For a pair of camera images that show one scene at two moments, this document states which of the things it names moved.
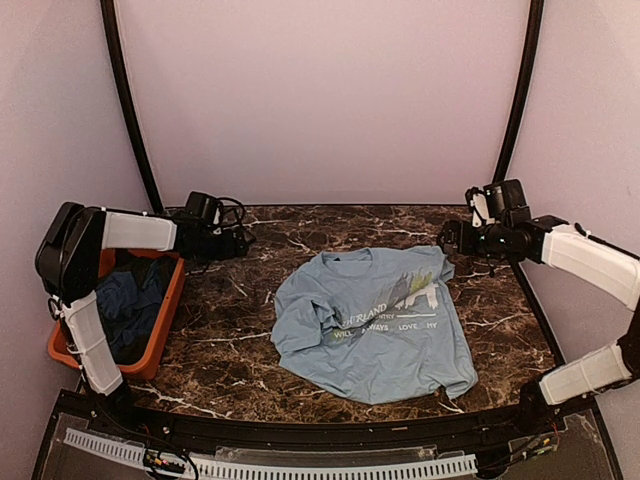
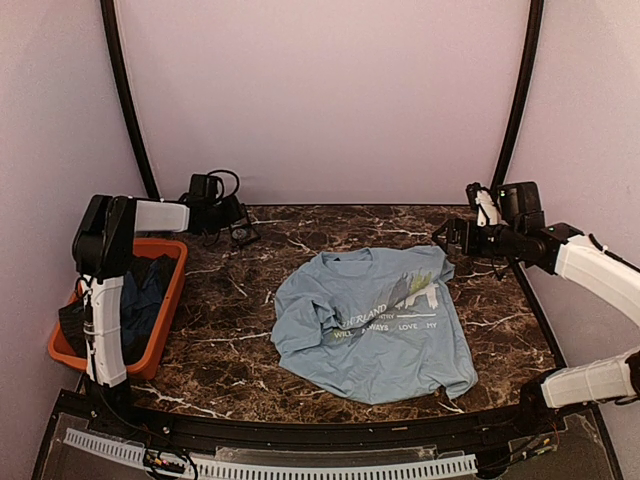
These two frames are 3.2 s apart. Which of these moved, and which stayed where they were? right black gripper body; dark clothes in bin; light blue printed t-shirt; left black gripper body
Moved: left black gripper body
Stayed: light blue printed t-shirt; right black gripper body; dark clothes in bin
